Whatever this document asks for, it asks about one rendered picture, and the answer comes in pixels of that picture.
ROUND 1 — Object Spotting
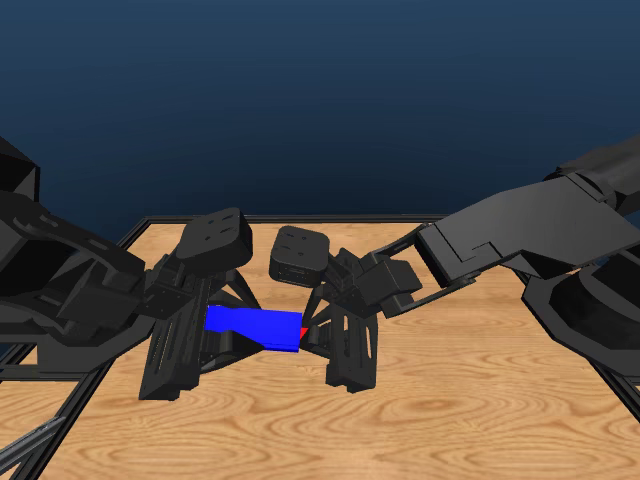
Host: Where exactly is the blue hollow socket block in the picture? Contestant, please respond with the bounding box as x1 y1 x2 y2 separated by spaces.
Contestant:
204 305 304 353

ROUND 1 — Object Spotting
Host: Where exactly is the black table frame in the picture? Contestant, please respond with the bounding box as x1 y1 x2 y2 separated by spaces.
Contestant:
0 214 640 480

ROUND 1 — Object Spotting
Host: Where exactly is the grey metal frame strut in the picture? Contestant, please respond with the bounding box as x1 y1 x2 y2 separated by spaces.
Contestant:
0 416 67 471

